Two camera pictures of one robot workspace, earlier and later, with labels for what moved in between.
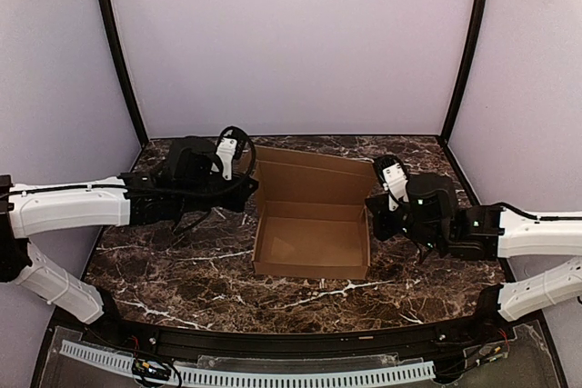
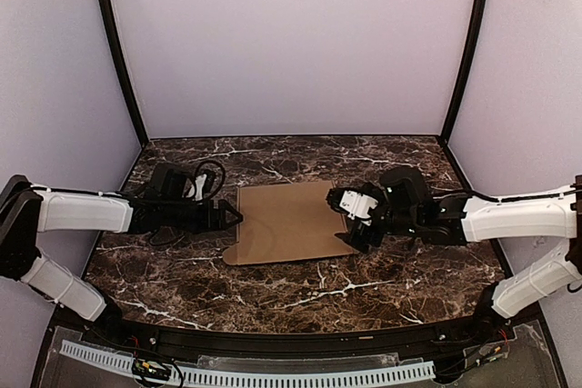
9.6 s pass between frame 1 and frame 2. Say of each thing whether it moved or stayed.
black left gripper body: moved
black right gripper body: moved
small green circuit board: stayed
